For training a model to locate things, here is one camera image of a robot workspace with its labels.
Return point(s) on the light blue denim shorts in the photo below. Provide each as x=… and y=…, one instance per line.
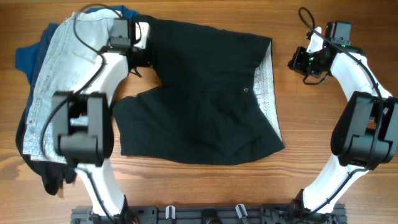
x=37, y=113

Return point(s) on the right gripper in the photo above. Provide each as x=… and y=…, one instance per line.
x=295, y=63

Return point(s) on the black shorts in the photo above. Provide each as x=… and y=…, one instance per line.
x=205, y=110

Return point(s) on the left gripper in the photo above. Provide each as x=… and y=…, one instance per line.
x=148, y=62

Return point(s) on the blue t-shirt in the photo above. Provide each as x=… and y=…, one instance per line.
x=26, y=60

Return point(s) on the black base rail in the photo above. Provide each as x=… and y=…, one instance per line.
x=265, y=214

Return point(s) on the right white rail clip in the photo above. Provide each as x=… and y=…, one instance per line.
x=241, y=211

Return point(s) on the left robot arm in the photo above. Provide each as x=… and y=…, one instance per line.
x=82, y=129

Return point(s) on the white rail clip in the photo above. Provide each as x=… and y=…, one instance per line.
x=170, y=212
x=241, y=211

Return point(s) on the black garment under pile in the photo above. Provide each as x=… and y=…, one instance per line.
x=52, y=174

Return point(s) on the left white rail clip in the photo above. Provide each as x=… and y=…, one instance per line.
x=170, y=212

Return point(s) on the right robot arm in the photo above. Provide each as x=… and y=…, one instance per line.
x=366, y=132

